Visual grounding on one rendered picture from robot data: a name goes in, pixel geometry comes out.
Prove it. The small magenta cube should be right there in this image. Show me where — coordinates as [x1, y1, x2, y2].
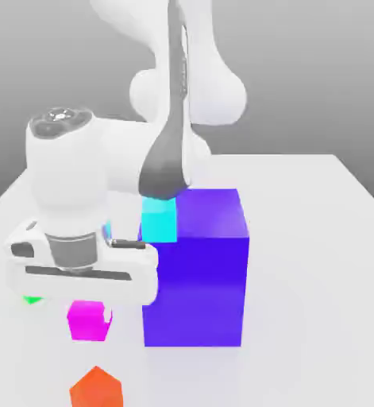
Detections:
[66, 300, 114, 343]

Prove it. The small orange cube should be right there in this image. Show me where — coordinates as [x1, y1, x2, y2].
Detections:
[68, 365, 125, 407]

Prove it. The small cyan cube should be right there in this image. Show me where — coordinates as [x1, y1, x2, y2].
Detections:
[141, 196, 179, 245]

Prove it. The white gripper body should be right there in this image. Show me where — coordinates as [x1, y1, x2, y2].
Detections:
[6, 245, 160, 307]

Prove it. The large purple box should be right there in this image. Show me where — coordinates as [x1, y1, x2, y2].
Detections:
[137, 188, 250, 348]

